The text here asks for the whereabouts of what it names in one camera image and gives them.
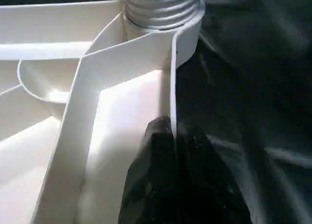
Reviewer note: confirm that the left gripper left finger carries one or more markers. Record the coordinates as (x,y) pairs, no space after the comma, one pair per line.
(151,180)

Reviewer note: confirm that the white plastic table top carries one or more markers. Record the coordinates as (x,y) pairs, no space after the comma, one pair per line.
(48,19)

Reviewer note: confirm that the white plastic table leg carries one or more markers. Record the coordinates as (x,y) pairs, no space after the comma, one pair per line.
(161,9)

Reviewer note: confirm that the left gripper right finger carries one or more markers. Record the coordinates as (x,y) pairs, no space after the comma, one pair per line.
(207,185)

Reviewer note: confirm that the black work mat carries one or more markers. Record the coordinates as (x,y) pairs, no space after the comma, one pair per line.
(258,112)

